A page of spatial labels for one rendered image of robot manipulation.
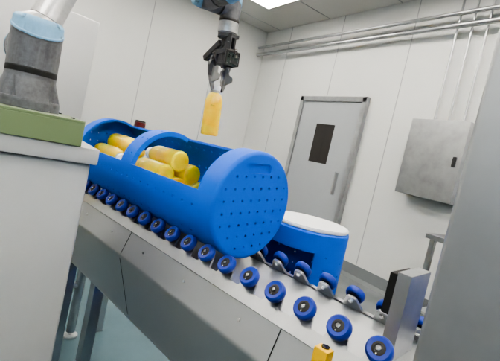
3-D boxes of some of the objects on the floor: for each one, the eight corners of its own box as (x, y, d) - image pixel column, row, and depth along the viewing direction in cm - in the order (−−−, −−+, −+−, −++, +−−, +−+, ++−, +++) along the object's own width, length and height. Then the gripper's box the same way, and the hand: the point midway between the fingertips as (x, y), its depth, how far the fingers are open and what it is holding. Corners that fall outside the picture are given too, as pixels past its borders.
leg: (36, 410, 151) (65, 263, 147) (32, 401, 155) (60, 258, 151) (51, 405, 155) (79, 262, 151) (47, 397, 159) (74, 257, 155)
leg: (71, 398, 161) (99, 261, 157) (67, 390, 165) (94, 256, 161) (85, 394, 165) (112, 260, 162) (79, 386, 169) (106, 255, 166)
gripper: (224, 28, 131) (215, 88, 134) (247, 38, 139) (238, 94, 141) (209, 30, 137) (201, 88, 140) (232, 39, 145) (224, 94, 148)
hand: (216, 88), depth 142 cm, fingers closed on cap, 4 cm apart
